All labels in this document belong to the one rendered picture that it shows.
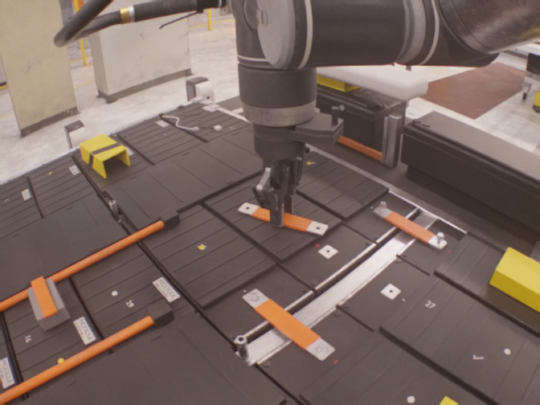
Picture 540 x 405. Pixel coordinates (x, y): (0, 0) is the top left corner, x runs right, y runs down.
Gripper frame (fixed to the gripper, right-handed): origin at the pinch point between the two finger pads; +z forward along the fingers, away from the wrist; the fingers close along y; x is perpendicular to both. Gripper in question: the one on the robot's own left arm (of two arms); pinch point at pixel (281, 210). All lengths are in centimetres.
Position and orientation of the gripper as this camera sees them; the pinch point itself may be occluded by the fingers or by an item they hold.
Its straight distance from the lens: 66.6
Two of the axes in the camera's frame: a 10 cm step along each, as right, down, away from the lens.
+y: -4.7, 5.1, -7.2
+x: 8.8, 2.4, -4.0
